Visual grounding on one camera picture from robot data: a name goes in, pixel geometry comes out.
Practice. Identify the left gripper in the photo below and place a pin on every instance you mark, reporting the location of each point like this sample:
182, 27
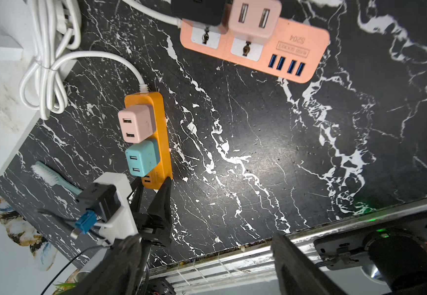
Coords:
156, 225

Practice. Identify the white tiered display stand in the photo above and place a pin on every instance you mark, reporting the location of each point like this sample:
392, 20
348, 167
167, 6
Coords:
34, 35

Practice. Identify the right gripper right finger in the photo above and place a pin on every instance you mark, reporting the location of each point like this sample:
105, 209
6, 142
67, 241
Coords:
296, 273

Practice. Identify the black plug on pink strip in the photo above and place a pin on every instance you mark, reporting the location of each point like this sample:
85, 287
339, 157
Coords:
209, 12

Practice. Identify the teal plug adapter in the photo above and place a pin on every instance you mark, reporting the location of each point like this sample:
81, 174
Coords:
143, 157

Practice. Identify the pink power strip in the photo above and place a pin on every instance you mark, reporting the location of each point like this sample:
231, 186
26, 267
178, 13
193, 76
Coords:
294, 51

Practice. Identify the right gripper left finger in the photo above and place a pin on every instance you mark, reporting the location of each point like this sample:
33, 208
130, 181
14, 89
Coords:
117, 274

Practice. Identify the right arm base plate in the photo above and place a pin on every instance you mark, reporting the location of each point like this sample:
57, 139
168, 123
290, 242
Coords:
350, 249

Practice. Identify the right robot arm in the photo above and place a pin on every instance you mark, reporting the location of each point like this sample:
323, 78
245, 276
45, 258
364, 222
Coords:
402, 262

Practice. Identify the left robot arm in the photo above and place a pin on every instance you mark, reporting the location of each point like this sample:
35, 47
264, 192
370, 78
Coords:
104, 248

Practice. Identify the orange power strip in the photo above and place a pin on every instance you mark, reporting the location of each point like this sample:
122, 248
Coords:
155, 178

